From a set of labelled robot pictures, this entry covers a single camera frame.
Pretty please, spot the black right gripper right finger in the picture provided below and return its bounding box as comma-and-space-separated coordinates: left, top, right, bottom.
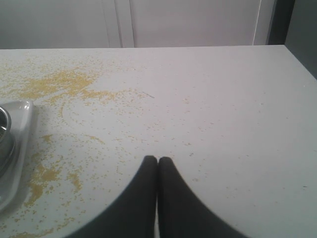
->
158, 157, 245, 238

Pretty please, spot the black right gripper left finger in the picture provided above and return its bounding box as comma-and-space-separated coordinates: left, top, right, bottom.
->
68, 156, 158, 238

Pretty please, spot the round steel mesh sieve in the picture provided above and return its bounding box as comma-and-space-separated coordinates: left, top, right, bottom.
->
0, 106, 15, 177

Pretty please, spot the white square plastic tray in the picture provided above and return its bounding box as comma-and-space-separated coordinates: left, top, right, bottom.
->
0, 101, 34, 211

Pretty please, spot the white cabinet behind table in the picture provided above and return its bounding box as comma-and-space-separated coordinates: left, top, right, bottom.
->
0, 0, 275, 49

